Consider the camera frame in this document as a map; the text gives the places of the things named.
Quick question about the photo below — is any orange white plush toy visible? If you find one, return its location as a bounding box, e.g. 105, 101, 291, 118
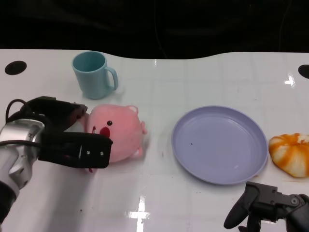
268, 132, 309, 179

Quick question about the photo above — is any black table cable hole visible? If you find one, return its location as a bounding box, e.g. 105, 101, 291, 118
297, 64, 309, 79
4, 60, 27, 76

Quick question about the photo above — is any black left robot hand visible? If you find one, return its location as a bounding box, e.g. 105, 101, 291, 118
19, 96, 114, 170

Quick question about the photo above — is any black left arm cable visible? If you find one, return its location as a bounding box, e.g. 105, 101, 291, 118
0, 99, 42, 148

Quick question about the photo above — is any black backdrop cloth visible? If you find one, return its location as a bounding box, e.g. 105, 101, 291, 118
0, 0, 309, 60

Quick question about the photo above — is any light blue plastic mug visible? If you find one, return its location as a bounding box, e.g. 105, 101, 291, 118
71, 51, 119, 101

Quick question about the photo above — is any purple plastic plate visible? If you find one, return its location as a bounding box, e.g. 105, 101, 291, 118
171, 105, 269, 186

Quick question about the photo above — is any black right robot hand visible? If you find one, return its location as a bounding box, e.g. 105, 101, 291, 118
223, 181, 309, 232

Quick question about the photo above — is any pink beaver plush doll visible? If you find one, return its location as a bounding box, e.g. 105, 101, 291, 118
84, 103, 148, 174

